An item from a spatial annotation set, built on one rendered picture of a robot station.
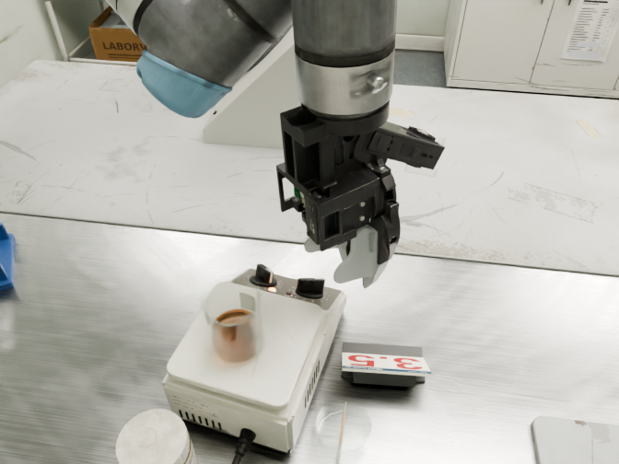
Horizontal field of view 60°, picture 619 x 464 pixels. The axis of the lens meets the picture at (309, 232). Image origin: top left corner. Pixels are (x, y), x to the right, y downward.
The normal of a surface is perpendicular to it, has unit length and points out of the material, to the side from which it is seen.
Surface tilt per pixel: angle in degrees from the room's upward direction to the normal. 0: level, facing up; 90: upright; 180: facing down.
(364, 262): 83
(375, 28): 87
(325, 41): 90
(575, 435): 0
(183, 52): 62
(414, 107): 0
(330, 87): 89
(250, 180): 0
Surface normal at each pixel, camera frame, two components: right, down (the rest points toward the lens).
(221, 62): 0.29, 0.66
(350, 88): 0.07, 0.65
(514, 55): -0.15, 0.67
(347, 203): 0.54, 0.54
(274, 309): 0.00, -0.73
